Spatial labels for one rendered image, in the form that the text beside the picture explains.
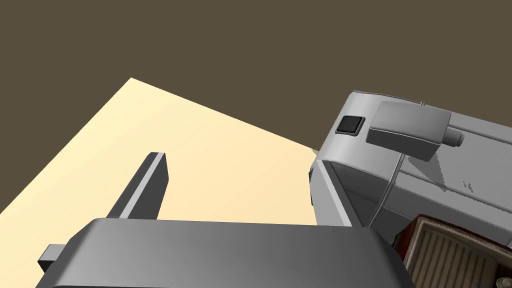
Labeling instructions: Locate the dark red beige ribbed box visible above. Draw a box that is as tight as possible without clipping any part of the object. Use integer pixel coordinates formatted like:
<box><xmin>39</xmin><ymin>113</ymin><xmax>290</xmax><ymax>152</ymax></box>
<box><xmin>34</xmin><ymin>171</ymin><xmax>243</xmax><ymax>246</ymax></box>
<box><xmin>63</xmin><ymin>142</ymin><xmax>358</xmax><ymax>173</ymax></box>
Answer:
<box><xmin>393</xmin><ymin>213</ymin><xmax>512</xmax><ymax>288</ymax></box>

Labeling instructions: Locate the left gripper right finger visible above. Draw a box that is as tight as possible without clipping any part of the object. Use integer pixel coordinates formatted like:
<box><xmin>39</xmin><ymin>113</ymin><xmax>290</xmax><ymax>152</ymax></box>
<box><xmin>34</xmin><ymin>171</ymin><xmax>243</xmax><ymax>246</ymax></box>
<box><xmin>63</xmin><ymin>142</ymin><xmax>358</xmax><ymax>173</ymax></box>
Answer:
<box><xmin>308</xmin><ymin>159</ymin><xmax>363</xmax><ymax>228</ymax></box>

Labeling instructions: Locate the grey box appliance with lever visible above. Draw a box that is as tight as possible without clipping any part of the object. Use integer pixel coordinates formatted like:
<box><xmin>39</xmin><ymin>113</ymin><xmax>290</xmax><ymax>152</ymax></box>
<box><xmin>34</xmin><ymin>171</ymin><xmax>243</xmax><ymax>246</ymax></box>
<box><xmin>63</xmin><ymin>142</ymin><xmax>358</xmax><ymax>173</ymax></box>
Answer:
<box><xmin>319</xmin><ymin>90</ymin><xmax>512</xmax><ymax>250</ymax></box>

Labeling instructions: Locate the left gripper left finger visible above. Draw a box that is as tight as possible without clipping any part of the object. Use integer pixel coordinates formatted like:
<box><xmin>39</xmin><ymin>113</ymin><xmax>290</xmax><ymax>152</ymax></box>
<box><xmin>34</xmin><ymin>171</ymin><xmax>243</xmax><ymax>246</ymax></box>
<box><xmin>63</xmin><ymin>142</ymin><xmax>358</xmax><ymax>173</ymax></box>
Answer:
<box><xmin>105</xmin><ymin>151</ymin><xmax>170</xmax><ymax>221</ymax></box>

